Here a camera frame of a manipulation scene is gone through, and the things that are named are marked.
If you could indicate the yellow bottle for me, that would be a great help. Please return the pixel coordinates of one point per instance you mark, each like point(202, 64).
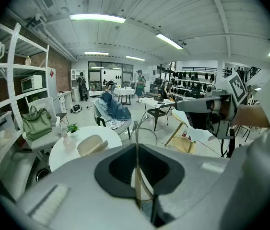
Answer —
point(28, 60)

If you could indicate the black-white patterned cushion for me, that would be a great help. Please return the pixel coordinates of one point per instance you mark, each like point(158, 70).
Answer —
point(115, 124)

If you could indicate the white microwave oven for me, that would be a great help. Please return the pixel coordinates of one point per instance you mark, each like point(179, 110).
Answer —
point(31, 83)

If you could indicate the table with patterned cloth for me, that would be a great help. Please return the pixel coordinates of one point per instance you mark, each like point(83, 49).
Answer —
point(154, 102)

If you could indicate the grey upholstered chair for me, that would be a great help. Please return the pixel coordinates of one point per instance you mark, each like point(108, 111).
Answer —
point(98, 118)

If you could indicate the white fridge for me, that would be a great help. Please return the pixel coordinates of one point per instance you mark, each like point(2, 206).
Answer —
point(52, 87)

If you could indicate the white tall cabinet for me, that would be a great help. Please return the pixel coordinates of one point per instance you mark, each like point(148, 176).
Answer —
point(74, 80)

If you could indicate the green fabric bag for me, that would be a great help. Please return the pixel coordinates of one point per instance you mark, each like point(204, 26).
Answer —
point(37, 126)

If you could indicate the white metal shelf rack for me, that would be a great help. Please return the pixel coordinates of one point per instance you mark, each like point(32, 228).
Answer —
point(11, 75)

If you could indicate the black waste bin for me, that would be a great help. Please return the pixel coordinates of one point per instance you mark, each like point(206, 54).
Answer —
point(42, 174)

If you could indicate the white desk with drawers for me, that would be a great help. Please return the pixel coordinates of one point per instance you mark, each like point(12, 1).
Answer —
point(65, 99)

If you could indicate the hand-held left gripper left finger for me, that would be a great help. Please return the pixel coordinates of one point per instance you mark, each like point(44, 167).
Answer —
point(77, 200)

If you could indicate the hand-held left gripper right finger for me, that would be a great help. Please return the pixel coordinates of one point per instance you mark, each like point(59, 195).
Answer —
point(197, 176)

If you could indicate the white office chair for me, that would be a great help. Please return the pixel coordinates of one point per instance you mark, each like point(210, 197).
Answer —
point(41, 144)

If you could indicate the small green potted plant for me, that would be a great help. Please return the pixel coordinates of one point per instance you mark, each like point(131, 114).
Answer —
point(73, 128)

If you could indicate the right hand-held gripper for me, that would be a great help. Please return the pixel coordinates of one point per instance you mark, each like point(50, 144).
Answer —
point(230, 90)

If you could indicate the person's right forearm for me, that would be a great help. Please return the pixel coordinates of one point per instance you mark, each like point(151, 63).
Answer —
point(252, 116)

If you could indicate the table with white cloth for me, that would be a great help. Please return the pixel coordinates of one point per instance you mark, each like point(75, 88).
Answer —
point(124, 91)

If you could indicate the black bag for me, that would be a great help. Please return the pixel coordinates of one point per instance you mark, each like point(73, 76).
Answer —
point(76, 108)

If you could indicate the white power strip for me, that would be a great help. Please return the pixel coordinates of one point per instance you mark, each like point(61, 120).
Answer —
point(89, 107)

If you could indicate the shelf of black hats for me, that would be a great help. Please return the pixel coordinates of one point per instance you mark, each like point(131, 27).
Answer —
point(192, 85)

